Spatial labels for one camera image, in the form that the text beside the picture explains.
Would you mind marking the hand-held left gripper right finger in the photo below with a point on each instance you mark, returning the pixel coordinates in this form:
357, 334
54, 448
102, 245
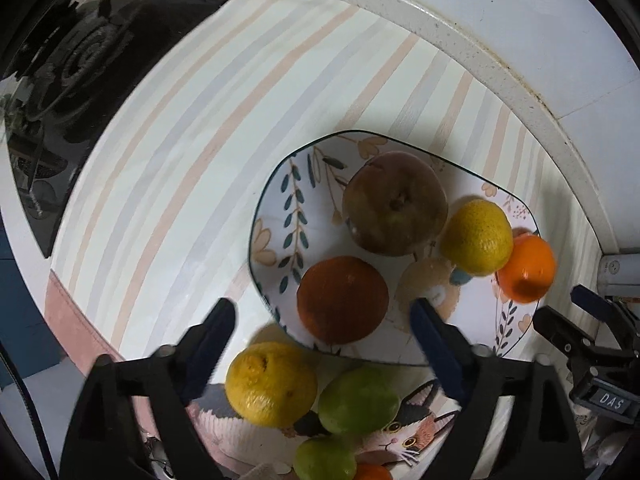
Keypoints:
440, 355

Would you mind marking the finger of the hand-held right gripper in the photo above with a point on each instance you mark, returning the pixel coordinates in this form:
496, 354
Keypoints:
595, 302
555, 327

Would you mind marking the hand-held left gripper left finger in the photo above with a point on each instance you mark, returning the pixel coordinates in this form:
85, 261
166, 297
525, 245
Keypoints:
210, 342

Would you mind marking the large yellow citrus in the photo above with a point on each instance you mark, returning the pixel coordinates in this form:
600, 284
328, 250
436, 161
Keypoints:
270, 385

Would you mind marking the large green apple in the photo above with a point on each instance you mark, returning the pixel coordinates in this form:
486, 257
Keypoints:
357, 400

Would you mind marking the orange mandarin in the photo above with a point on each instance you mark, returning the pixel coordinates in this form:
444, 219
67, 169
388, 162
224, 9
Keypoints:
527, 270
372, 474

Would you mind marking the small green apple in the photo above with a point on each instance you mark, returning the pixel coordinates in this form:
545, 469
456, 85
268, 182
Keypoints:
322, 460

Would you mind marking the floral ceramic plate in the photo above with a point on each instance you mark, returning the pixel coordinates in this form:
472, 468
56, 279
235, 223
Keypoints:
300, 200

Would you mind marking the dark red fruit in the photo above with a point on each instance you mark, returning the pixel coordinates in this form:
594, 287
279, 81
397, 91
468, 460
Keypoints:
342, 300

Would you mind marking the small yellow citrus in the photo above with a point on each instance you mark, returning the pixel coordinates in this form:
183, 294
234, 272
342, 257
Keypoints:
477, 237

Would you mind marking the brown apple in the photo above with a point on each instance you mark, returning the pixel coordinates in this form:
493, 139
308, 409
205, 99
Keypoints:
395, 200

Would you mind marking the striped cat print table mat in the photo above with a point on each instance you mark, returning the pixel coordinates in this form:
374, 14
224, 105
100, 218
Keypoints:
175, 160

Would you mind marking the blue cabinet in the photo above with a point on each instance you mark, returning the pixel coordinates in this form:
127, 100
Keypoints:
20, 310

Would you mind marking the black gas stove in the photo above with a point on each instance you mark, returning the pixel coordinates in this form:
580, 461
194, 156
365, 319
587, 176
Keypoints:
125, 50

